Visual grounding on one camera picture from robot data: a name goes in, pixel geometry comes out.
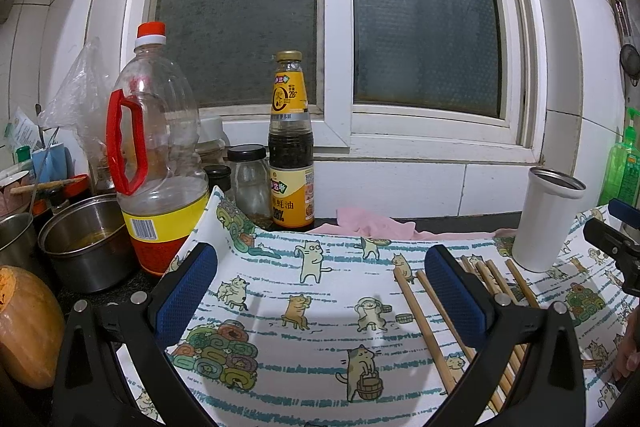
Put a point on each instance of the person's right hand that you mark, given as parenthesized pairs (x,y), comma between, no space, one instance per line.
(627,358)

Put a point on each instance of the white framed window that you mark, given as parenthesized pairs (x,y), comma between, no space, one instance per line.
(433,80)

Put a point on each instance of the pink cloth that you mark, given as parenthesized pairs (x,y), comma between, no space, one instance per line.
(351,221)

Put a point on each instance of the clear plastic bag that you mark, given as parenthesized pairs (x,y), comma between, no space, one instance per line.
(80,106)

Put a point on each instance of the green dish soap bottle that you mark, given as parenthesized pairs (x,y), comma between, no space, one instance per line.
(621,179)

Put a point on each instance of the white metal cup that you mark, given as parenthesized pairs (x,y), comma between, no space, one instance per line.
(549,210)

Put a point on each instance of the dark oyster sauce bottle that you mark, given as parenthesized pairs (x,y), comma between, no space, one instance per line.
(291,146)

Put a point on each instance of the orange pumpkin piece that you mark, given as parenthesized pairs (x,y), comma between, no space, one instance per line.
(32,328)

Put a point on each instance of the clear oil bottle red handle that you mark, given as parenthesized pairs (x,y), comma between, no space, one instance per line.
(151,135)

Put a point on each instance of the small glass jar black lid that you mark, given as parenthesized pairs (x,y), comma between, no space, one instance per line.
(250,182)

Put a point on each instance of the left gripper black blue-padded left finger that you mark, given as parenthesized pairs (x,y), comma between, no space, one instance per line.
(90,388)

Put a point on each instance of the small dark jar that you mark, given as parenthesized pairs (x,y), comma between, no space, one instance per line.
(219,175)

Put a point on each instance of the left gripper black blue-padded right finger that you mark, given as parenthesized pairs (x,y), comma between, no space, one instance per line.
(549,388)

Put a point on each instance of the wooden chopstick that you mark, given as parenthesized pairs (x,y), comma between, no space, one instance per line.
(506,382)
(469,352)
(519,279)
(427,333)
(504,288)

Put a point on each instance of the steel pot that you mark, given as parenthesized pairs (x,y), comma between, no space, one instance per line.
(86,247)

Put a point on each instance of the cat patterned table cloth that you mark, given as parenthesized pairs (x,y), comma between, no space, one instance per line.
(313,330)

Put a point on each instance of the small steel cup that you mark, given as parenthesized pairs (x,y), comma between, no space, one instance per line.
(17,240)

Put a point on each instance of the blue container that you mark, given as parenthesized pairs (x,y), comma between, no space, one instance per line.
(50,165)

